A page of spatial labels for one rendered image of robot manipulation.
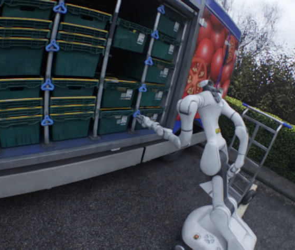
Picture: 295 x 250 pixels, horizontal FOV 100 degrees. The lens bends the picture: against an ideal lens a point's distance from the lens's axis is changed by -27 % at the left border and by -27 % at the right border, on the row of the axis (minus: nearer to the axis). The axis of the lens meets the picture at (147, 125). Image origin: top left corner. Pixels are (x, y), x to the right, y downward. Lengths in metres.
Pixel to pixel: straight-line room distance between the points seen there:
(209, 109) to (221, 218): 0.79
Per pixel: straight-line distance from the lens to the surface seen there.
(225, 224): 1.35
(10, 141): 1.44
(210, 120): 1.19
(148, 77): 1.76
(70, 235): 1.60
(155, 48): 1.75
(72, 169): 1.49
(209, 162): 1.19
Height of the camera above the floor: 1.39
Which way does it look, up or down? 20 degrees down
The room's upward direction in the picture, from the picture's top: 13 degrees clockwise
